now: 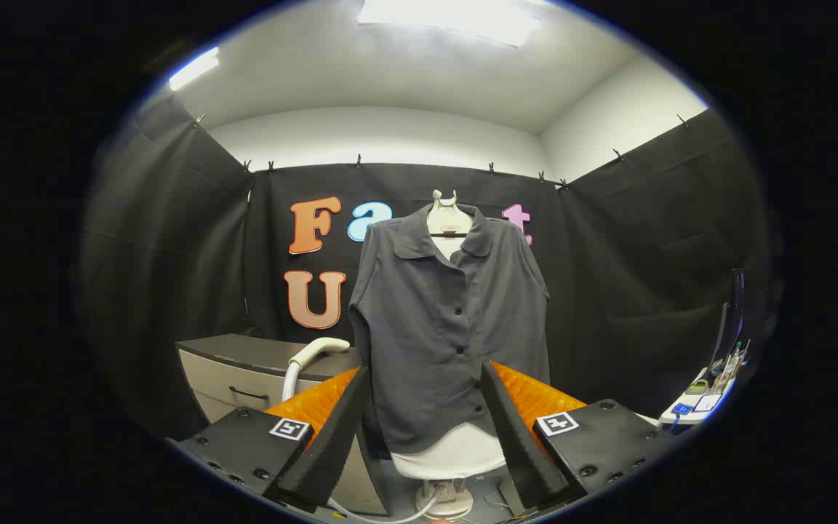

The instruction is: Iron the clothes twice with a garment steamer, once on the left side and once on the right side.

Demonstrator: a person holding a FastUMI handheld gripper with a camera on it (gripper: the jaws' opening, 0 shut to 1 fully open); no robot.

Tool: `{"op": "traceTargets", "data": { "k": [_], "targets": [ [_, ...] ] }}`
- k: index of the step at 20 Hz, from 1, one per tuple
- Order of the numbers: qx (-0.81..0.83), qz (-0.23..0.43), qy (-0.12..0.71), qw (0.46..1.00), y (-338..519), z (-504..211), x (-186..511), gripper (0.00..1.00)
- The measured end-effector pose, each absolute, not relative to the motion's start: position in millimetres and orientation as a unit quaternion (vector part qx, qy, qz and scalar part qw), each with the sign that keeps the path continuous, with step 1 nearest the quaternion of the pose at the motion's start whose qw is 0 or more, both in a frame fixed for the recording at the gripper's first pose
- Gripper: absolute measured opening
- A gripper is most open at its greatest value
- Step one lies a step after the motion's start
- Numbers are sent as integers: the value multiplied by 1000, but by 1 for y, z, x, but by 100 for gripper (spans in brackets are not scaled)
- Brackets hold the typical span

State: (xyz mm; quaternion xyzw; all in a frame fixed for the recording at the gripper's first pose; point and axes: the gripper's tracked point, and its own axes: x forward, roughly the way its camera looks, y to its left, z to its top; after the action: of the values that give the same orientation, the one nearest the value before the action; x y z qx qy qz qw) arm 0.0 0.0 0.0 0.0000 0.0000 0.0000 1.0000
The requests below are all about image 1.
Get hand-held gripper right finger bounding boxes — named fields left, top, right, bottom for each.
left=479, top=360, right=674, bottom=510

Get white side table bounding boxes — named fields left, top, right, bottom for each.
left=658, top=364, right=740, bottom=430

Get grey drawer cabinet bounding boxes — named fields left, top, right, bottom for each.
left=175, top=333, right=391, bottom=515

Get dark computer monitor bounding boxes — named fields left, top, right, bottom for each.
left=710, top=268, right=747, bottom=376

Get grey button shirt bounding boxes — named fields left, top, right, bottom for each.
left=348, top=204, right=551, bottom=456

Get black backdrop cloth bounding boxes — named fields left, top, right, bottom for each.
left=81, top=95, right=776, bottom=437

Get grey steamer hose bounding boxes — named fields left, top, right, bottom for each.
left=281, top=362, right=450, bottom=524

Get white torso form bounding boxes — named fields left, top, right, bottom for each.
left=390, top=234, right=508, bottom=481

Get white garment steamer head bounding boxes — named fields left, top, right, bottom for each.
left=288, top=337, right=351, bottom=372

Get small ceiling light panel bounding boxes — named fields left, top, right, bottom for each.
left=168, top=47, right=220, bottom=92

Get large ceiling light panel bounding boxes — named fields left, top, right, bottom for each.
left=357, top=0, right=542, bottom=48

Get white stand base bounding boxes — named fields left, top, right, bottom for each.
left=415, top=480, right=474, bottom=519

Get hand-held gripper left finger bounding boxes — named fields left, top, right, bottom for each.
left=175, top=366, right=370, bottom=514

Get row of black backdrop clips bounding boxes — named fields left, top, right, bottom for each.
left=193, top=111, right=689, bottom=190

